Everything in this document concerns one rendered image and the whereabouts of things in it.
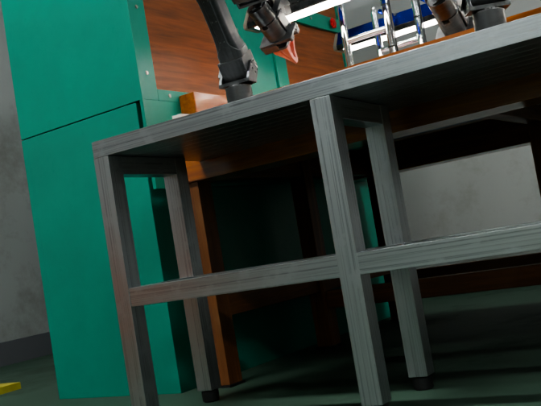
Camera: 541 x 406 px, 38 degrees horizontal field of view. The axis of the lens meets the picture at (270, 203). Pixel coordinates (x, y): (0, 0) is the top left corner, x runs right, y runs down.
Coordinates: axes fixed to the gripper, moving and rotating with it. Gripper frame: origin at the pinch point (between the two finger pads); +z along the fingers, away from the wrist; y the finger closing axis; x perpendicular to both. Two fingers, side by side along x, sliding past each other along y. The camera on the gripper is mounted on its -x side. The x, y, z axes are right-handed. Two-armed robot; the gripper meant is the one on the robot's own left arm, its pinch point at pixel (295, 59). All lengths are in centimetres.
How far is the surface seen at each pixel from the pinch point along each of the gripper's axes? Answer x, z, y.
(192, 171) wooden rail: 27.1, 6.3, 31.7
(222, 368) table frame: 69, 43, 33
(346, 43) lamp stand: -29.9, 20.9, 1.6
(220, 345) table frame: 64, 39, 32
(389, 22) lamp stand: -31.8, 19.5, -13.6
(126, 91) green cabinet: 9, -14, 48
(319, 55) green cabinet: -78, 55, 44
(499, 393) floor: 85, 32, -52
